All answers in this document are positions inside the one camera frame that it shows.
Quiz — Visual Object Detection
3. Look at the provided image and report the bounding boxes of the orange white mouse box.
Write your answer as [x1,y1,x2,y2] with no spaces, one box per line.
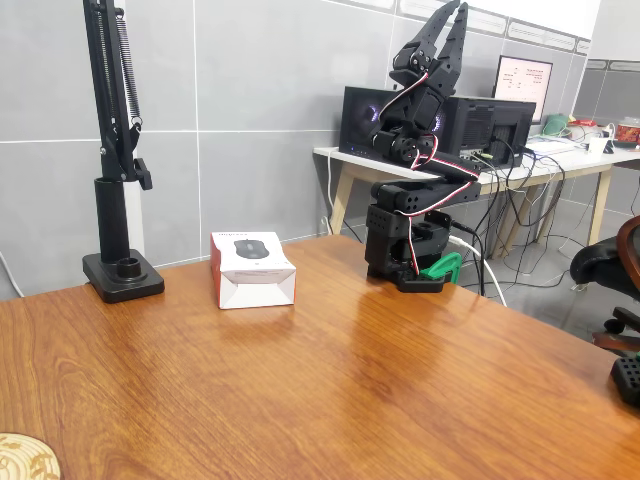
[208,230,297,311]

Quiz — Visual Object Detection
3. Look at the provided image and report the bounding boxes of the black perforated second arm base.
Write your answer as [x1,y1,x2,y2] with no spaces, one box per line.
[609,351,640,407]

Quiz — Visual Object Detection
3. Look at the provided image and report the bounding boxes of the red tin box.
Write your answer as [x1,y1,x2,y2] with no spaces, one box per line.
[615,118,640,147]

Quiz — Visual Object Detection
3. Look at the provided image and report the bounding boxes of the black computer case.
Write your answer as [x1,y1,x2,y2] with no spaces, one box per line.
[338,86,537,170]

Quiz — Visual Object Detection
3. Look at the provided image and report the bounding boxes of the computer monitor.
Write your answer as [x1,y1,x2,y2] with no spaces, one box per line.
[492,56,555,126]

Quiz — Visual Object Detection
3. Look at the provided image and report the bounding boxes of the white table wooden legs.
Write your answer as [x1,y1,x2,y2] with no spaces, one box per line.
[313,134,640,259]

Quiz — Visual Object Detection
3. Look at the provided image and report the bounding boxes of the green bag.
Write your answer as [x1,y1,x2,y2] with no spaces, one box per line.
[542,113,572,138]

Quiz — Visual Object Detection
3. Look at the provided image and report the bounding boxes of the green table clamp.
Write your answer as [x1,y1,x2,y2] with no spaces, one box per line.
[418,252,462,286]

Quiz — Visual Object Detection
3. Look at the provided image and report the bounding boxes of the black office chair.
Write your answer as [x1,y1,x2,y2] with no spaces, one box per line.
[569,215,640,359]

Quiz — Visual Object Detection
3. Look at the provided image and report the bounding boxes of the round wooden coaster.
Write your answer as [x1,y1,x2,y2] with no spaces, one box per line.
[0,432,62,480]

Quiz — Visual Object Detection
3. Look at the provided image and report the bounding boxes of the red white servo cable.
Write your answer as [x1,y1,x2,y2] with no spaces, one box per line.
[374,72,484,275]

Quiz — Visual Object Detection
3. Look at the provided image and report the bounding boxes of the black cable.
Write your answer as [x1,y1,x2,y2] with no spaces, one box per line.
[449,219,489,297]

